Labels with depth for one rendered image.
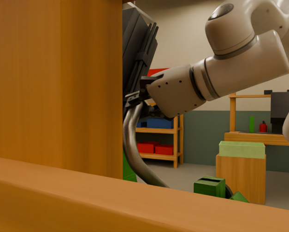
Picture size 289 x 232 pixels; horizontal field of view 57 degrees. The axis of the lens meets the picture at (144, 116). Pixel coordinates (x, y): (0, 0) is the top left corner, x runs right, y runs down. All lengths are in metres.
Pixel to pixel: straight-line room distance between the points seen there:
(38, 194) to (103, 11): 0.19
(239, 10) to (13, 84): 0.37
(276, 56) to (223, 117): 5.72
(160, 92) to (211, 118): 5.70
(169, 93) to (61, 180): 0.39
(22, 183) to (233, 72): 0.40
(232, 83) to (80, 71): 0.33
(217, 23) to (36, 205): 0.39
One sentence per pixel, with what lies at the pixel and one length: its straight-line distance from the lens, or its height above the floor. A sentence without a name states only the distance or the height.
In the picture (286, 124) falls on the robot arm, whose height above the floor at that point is 1.26.
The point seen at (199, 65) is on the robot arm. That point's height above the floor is 1.41.
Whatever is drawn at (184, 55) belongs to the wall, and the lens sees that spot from 6.52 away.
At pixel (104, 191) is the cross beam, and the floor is 1.28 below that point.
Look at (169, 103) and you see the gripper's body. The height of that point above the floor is 1.34.
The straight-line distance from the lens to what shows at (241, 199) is 0.61.
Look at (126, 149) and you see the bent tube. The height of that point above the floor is 1.24.
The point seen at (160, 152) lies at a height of 0.32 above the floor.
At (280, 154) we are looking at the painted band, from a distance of 6.21.
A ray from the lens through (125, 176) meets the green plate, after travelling 0.74.
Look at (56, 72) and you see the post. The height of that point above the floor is 1.36.
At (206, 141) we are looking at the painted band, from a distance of 6.32.
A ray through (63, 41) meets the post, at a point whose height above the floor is 1.38.
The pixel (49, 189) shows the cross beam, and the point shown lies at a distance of 0.19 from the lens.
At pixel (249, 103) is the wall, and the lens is 6.14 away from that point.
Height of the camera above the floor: 1.33
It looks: 2 degrees down
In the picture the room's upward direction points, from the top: straight up
